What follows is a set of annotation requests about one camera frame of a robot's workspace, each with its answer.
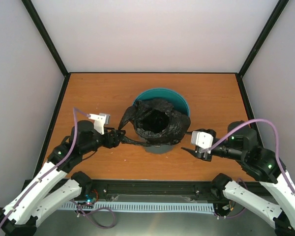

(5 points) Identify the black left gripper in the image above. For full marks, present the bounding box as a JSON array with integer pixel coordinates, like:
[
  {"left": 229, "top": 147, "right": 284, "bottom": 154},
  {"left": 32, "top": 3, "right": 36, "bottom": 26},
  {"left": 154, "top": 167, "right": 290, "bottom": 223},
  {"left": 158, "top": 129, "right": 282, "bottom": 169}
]
[{"left": 82, "top": 127, "right": 126, "bottom": 154}]

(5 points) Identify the black plastic trash bag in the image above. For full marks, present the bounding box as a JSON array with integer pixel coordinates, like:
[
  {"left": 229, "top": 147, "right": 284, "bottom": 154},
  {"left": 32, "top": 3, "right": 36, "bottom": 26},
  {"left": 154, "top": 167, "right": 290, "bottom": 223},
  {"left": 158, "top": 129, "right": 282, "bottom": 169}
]
[{"left": 118, "top": 98, "right": 191, "bottom": 147}]

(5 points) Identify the teal plastic trash bin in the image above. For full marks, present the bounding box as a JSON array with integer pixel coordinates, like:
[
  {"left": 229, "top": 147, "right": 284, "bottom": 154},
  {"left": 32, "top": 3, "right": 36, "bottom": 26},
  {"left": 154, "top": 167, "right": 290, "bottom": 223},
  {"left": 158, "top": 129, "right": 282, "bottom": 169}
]
[{"left": 133, "top": 88, "right": 190, "bottom": 154}]

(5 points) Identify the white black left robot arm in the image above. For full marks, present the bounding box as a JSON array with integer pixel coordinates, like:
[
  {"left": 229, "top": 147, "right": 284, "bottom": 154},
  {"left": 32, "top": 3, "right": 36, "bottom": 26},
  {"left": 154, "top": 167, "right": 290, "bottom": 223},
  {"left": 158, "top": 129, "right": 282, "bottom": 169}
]
[{"left": 0, "top": 120, "right": 126, "bottom": 236}]

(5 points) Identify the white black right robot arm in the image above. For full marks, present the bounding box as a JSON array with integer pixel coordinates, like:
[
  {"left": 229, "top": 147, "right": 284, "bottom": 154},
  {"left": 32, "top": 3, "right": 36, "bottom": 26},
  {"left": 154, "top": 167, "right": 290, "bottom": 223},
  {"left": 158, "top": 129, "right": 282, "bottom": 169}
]
[{"left": 186, "top": 119, "right": 295, "bottom": 236}]

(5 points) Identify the small green-lit circuit board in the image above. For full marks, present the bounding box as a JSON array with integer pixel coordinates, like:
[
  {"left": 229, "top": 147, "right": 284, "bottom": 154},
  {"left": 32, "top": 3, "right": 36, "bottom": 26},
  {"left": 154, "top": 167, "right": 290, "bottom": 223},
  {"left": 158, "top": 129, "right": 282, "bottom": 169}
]
[{"left": 86, "top": 193, "right": 98, "bottom": 205}]

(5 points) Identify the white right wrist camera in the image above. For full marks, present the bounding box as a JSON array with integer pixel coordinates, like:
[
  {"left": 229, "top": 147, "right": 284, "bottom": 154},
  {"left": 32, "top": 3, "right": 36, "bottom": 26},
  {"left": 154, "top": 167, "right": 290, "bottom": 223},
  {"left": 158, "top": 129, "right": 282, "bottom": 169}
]
[{"left": 191, "top": 131, "right": 213, "bottom": 149}]

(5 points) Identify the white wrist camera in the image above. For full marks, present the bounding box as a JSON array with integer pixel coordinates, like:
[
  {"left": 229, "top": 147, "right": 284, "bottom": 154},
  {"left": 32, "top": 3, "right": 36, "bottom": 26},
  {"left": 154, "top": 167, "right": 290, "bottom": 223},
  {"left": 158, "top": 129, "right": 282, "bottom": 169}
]
[
  {"left": 88, "top": 113, "right": 110, "bottom": 135},
  {"left": 191, "top": 131, "right": 213, "bottom": 149}
]

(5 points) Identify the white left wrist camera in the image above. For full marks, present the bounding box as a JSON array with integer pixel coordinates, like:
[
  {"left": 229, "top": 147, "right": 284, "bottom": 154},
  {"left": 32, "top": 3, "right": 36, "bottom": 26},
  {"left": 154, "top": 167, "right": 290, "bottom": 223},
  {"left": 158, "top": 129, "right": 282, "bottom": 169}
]
[{"left": 88, "top": 113, "right": 110, "bottom": 135}]

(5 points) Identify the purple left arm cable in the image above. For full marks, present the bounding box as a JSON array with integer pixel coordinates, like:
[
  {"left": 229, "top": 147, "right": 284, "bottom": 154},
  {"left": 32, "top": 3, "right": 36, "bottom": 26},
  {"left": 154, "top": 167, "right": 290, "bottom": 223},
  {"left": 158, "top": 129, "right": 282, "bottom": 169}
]
[{"left": 0, "top": 107, "right": 90, "bottom": 236}]

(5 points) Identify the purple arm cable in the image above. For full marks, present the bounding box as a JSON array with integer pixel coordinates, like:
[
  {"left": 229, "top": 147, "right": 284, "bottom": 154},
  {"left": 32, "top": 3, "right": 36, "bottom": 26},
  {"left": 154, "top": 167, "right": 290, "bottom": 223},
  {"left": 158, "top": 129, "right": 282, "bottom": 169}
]
[
  {"left": 206, "top": 118, "right": 295, "bottom": 209},
  {"left": 0, "top": 107, "right": 90, "bottom": 236}
]

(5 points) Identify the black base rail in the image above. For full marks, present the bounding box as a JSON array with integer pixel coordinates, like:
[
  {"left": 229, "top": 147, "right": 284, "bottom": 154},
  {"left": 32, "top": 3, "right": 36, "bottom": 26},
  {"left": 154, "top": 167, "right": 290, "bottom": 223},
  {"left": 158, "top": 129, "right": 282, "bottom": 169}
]
[{"left": 23, "top": 178, "right": 286, "bottom": 203}]

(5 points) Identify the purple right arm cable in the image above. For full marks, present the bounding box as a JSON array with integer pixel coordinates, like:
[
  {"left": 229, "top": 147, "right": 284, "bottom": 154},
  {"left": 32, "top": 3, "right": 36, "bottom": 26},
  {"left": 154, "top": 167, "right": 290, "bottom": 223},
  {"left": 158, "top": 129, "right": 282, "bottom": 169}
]
[{"left": 206, "top": 118, "right": 295, "bottom": 209}]

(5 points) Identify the light blue slotted cable duct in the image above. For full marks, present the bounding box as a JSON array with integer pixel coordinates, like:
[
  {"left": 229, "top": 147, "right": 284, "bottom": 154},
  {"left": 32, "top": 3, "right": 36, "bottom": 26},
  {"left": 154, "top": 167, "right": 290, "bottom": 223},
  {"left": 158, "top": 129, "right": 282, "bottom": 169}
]
[{"left": 56, "top": 201, "right": 215, "bottom": 214}]

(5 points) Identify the metal base plate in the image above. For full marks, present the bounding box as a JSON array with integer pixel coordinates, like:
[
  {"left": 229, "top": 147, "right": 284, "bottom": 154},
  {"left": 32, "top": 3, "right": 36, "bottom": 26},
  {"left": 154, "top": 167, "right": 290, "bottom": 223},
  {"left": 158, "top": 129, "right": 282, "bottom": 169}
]
[{"left": 35, "top": 202, "right": 275, "bottom": 236}]

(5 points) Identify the black left rear frame post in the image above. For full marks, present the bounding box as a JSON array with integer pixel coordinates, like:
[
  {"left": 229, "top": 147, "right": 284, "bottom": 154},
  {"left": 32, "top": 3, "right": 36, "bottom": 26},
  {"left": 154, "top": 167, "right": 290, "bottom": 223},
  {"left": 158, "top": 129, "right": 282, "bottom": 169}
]
[{"left": 21, "top": 0, "right": 69, "bottom": 77}]

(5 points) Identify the black frame post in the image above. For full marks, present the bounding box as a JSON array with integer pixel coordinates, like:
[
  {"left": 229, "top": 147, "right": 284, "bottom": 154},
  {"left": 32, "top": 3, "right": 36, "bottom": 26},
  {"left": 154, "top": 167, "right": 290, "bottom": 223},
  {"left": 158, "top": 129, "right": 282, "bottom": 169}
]
[
  {"left": 21, "top": 0, "right": 69, "bottom": 77},
  {"left": 238, "top": 0, "right": 289, "bottom": 78}
]

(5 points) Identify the black right rear frame post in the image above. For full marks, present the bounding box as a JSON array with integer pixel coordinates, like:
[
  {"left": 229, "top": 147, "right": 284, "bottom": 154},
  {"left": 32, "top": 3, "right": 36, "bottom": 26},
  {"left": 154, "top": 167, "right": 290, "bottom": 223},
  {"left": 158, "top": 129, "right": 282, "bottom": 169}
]
[{"left": 238, "top": 0, "right": 289, "bottom": 78}]

